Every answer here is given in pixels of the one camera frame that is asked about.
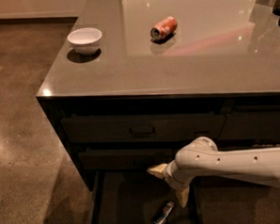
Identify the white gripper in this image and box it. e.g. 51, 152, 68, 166
147, 161, 194, 208

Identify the blue silver redbull can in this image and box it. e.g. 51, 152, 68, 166
153, 200, 175, 224

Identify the middle left drawer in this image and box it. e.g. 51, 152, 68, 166
78, 148, 175, 170

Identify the open bottom left drawer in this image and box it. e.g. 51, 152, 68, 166
89, 170, 199, 224

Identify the top left drawer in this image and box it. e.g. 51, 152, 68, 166
60, 113, 226, 144

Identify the top right drawer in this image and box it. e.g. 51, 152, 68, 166
218, 109, 280, 140

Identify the dark counter cabinet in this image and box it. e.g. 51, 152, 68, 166
37, 0, 280, 186

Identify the orange soda can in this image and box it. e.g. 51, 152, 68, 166
150, 16, 177, 41

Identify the white ceramic bowl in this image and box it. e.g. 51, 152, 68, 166
68, 27, 102, 56

